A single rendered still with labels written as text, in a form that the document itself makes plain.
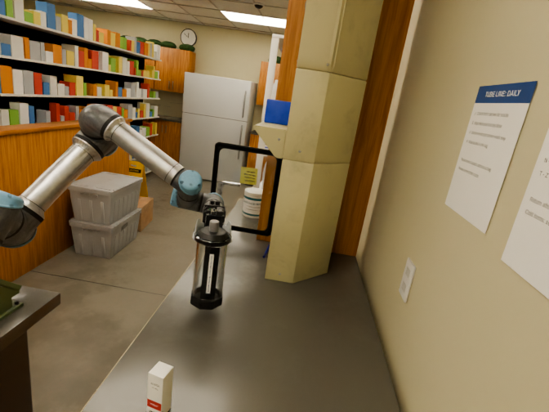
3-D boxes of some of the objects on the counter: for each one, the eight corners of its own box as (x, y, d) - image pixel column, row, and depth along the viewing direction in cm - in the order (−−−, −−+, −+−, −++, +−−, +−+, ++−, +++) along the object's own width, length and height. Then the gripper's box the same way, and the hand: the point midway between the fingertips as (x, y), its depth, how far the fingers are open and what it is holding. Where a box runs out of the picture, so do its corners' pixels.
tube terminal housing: (325, 255, 166) (359, 83, 144) (328, 290, 135) (373, 78, 113) (273, 246, 168) (299, 74, 145) (264, 279, 137) (296, 67, 114)
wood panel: (354, 253, 173) (433, -86, 132) (355, 256, 170) (435, -90, 129) (256, 237, 175) (303, -101, 135) (256, 239, 173) (303, -106, 132)
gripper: (191, 197, 121) (186, 217, 101) (237, 202, 124) (241, 222, 104) (189, 221, 123) (185, 245, 104) (234, 225, 126) (238, 249, 107)
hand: (212, 242), depth 105 cm, fingers closed on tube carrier, 9 cm apart
